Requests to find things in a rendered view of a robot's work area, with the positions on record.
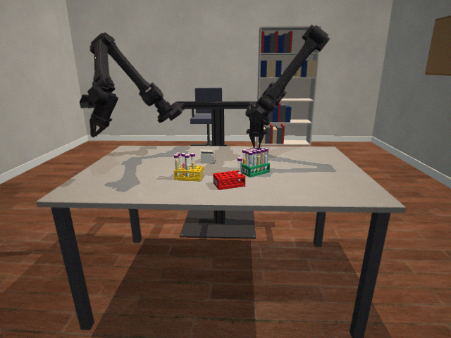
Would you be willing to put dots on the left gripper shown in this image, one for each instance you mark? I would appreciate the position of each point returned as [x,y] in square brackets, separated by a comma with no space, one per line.
[261,136]

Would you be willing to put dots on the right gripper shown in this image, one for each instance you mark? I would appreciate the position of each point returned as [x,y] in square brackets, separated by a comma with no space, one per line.
[103,121]

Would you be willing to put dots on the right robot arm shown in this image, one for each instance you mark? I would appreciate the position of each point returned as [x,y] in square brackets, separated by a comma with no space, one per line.
[103,86]

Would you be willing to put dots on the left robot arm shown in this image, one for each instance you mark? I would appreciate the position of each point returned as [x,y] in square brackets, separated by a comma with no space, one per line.
[266,104]

